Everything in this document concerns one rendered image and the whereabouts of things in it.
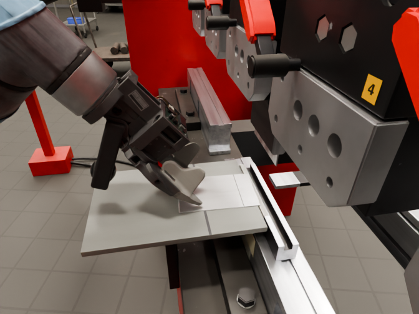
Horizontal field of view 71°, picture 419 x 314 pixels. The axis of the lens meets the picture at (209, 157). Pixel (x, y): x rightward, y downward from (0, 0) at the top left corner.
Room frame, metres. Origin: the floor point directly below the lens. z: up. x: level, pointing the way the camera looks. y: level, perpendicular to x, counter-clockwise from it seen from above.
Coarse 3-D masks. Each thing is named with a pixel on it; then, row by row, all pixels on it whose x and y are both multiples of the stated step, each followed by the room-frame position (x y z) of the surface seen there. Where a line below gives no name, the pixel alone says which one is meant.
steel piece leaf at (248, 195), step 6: (234, 174) 0.43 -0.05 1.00; (240, 174) 0.43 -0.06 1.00; (246, 174) 0.43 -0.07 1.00; (240, 180) 0.41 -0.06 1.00; (246, 180) 0.41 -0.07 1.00; (240, 186) 0.40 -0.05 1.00; (246, 186) 0.40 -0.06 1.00; (252, 186) 0.40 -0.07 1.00; (240, 192) 0.38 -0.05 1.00; (246, 192) 0.38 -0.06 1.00; (252, 192) 0.38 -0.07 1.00; (246, 198) 0.37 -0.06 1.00; (252, 198) 0.37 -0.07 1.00; (246, 204) 0.35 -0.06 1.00; (252, 204) 0.35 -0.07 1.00; (258, 204) 0.35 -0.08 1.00
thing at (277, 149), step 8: (256, 104) 0.43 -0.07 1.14; (264, 104) 0.39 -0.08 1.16; (256, 112) 0.42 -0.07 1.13; (264, 112) 0.39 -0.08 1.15; (256, 120) 0.42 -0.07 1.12; (264, 120) 0.39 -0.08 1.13; (256, 128) 0.41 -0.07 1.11; (264, 128) 0.38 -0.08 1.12; (264, 136) 0.38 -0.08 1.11; (272, 136) 0.35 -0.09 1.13; (264, 144) 0.40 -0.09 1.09; (272, 144) 0.35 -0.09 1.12; (280, 144) 0.35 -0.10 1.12; (272, 152) 0.35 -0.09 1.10; (280, 152) 0.35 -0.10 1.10; (272, 160) 0.36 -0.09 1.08
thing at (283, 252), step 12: (252, 168) 0.46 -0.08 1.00; (252, 180) 0.43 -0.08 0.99; (264, 192) 0.39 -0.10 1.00; (264, 204) 0.36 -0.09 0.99; (276, 204) 0.35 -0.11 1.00; (264, 216) 0.33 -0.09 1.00; (276, 216) 0.33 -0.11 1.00; (276, 228) 0.31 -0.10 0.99; (288, 228) 0.30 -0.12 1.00; (276, 240) 0.28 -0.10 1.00; (288, 240) 0.29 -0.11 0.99; (276, 252) 0.27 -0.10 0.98; (288, 252) 0.27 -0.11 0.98
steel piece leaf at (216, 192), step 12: (204, 180) 0.41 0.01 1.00; (216, 180) 0.41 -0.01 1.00; (228, 180) 0.41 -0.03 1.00; (204, 192) 0.38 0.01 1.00; (216, 192) 0.38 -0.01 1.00; (228, 192) 0.38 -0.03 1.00; (180, 204) 0.35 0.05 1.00; (192, 204) 0.35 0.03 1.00; (204, 204) 0.35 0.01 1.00; (216, 204) 0.35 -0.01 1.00; (228, 204) 0.35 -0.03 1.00; (240, 204) 0.35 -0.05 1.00
